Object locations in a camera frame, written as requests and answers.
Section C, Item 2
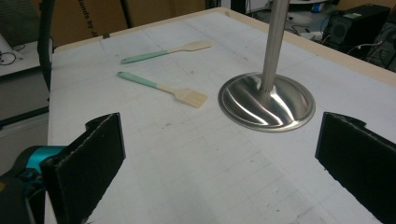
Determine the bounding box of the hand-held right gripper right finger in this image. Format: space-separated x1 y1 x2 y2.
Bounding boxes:
315 111 396 224

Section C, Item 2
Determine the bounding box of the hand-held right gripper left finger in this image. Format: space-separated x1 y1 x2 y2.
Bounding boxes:
40 112 127 224

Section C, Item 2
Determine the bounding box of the steel utensil stand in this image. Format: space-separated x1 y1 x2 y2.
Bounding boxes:
218 0 317 133

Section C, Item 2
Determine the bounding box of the wooden slotted spatula green handle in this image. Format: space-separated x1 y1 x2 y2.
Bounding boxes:
117 71 208 109

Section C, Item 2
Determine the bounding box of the wooden spoon green handle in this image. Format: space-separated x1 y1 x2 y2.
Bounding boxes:
120 40 213 65

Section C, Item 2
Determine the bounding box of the white grid mat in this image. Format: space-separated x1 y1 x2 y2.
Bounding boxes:
43 12 396 224

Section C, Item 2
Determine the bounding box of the white side table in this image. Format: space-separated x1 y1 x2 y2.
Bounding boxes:
0 32 52 175

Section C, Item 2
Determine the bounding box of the black computer tower green label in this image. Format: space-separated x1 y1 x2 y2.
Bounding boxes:
323 3 391 54

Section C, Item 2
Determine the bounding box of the white power strip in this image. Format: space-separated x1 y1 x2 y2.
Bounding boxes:
299 30 325 41

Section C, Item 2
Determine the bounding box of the brown cardboard panel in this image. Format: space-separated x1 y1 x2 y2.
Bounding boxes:
31 0 207 48

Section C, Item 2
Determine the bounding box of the black post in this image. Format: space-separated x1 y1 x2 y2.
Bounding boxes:
36 0 58 92

